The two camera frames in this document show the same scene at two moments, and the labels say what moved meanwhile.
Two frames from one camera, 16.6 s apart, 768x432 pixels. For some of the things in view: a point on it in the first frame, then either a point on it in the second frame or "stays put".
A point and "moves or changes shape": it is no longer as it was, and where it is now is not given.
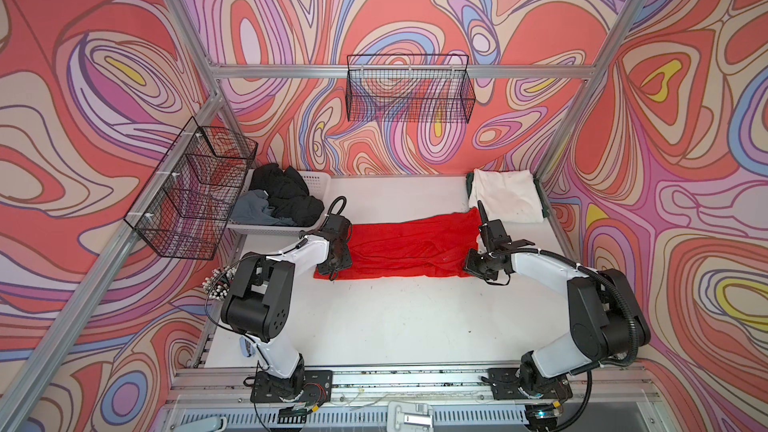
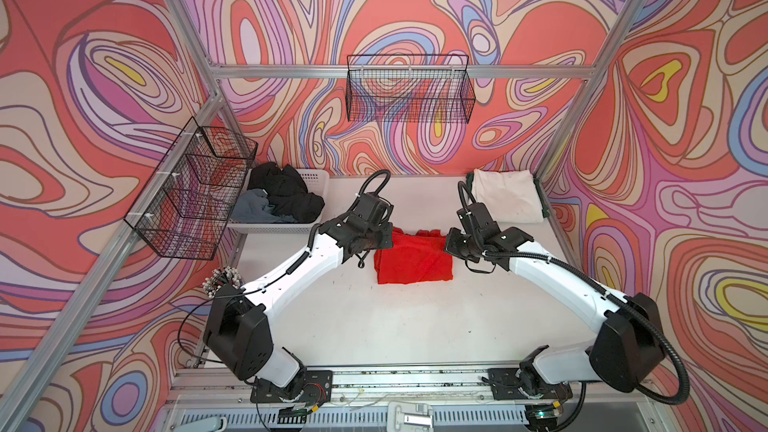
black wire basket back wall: (409, 88) stays put
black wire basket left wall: (185, 206) stays put
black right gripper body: (481, 264) to (463, 245)
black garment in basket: (288, 194) stays put
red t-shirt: (429, 247) moves or changes shape
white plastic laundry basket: (318, 186) stays put
